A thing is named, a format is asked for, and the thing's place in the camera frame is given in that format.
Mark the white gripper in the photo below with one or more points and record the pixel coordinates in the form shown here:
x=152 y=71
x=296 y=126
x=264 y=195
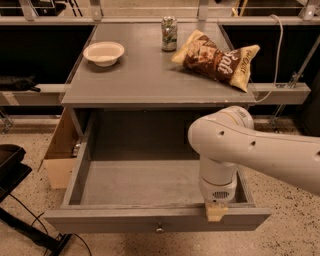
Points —
x=218 y=192

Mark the grey top drawer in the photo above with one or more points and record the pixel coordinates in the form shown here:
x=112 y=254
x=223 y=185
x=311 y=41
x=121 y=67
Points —
x=136 y=172

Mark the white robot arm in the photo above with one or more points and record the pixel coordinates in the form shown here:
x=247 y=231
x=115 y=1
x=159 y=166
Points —
x=226 y=140

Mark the brown yellow chip bag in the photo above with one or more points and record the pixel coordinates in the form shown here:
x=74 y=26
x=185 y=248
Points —
x=201 y=55

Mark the brown cardboard box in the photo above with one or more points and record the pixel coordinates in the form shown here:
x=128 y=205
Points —
x=59 y=160

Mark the green soda can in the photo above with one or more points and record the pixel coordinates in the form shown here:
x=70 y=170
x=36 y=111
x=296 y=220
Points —
x=169 y=33

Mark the white paper bowl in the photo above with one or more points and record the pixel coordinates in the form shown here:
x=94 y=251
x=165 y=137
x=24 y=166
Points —
x=104 y=54

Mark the metal railing frame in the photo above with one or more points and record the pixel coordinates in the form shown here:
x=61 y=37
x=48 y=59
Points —
x=51 y=47

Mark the black bag on rail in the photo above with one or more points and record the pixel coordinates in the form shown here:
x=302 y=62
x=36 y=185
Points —
x=13 y=83

